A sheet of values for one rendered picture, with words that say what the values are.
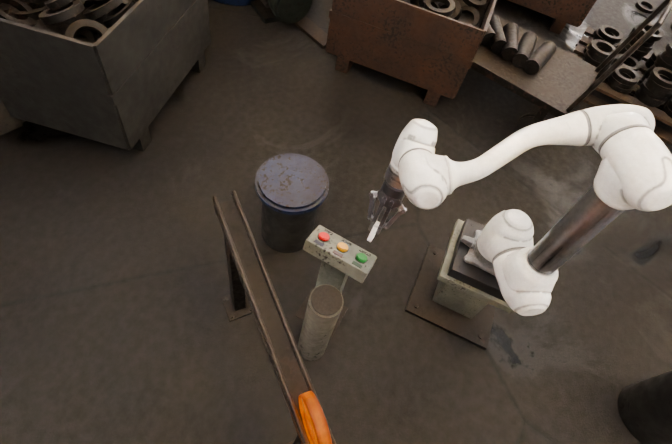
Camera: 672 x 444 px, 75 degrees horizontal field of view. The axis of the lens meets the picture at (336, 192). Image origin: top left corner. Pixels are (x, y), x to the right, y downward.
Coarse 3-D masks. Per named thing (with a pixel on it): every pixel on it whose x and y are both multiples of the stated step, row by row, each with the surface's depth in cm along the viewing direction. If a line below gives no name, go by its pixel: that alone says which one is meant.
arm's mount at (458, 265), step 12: (468, 228) 192; (480, 228) 193; (456, 252) 184; (456, 264) 179; (468, 264) 180; (456, 276) 180; (468, 276) 177; (480, 276) 177; (492, 276) 178; (480, 288) 179; (492, 288) 176; (504, 300) 178
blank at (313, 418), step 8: (312, 392) 111; (304, 400) 108; (312, 400) 108; (304, 408) 109; (312, 408) 106; (320, 408) 106; (304, 416) 113; (312, 416) 104; (320, 416) 104; (304, 424) 115; (312, 424) 104; (320, 424) 104; (312, 432) 112; (320, 432) 103; (328, 432) 103; (312, 440) 110; (320, 440) 103; (328, 440) 103
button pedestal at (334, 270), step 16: (320, 240) 153; (336, 240) 156; (320, 256) 152; (336, 256) 149; (352, 256) 152; (368, 256) 154; (320, 272) 167; (336, 272) 160; (352, 272) 149; (368, 272) 150; (304, 304) 201
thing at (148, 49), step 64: (0, 0) 193; (64, 0) 192; (128, 0) 210; (192, 0) 244; (0, 64) 197; (64, 64) 187; (128, 64) 201; (192, 64) 267; (64, 128) 223; (128, 128) 216
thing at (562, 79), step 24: (504, 24) 312; (480, 48) 289; (504, 48) 280; (528, 48) 279; (552, 48) 285; (480, 72) 280; (504, 72) 277; (528, 72) 279; (552, 72) 285; (576, 72) 289; (528, 96) 269; (552, 96) 270; (576, 96) 273; (528, 120) 281
